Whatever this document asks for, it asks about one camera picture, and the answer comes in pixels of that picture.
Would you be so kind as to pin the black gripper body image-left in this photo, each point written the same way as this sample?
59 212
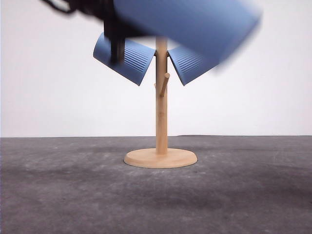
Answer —
117 29

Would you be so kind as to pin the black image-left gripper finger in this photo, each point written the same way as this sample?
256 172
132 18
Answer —
117 49

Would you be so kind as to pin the blue ribbed cup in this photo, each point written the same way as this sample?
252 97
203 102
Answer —
137 59
190 63
224 31

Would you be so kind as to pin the wooden mug tree stand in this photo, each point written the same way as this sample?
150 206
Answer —
161 157

